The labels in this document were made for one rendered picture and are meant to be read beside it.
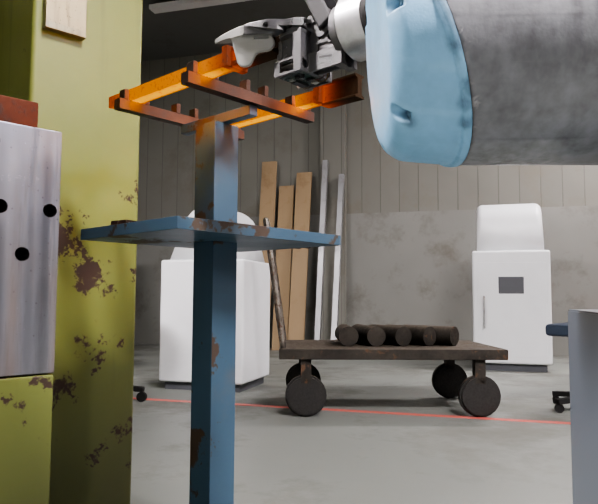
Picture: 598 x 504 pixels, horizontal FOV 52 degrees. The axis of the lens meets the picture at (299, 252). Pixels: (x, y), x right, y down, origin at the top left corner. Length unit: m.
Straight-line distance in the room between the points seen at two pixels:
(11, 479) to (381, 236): 6.34
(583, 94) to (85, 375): 1.23
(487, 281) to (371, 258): 2.12
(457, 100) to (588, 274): 6.86
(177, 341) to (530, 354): 2.92
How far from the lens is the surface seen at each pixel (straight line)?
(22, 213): 1.21
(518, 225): 5.67
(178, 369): 4.19
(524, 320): 5.50
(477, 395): 3.38
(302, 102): 1.24
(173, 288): 4.18
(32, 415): 1.22
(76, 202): 1.46
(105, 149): 1.51
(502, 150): 0.45
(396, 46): 0.41
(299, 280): 7.11
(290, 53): 0.94
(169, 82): 1.16
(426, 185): 7.30
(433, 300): 7.17
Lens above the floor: 0.61
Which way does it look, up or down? 4 degrees up
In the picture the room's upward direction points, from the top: straight up
